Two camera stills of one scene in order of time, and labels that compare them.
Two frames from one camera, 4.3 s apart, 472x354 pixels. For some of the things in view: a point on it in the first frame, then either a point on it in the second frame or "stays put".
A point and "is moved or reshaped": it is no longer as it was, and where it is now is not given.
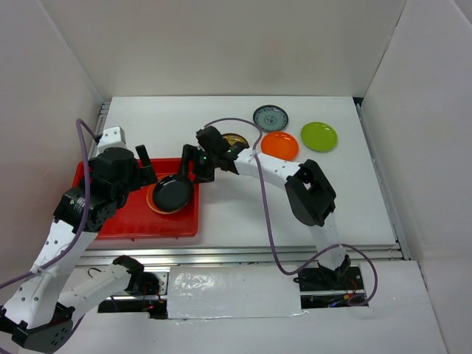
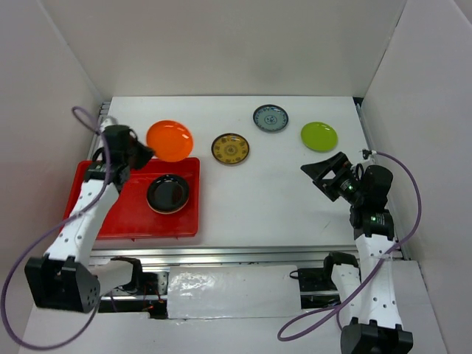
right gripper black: [192, 153] to [341, 167]
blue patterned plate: [271, 117] stays put
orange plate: [279, 145] to [170, 140]
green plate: [319, 136] stays put
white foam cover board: [232, 291] stays put
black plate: [172, 192] is moved or reshaped
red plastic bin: [136, 219] stays put
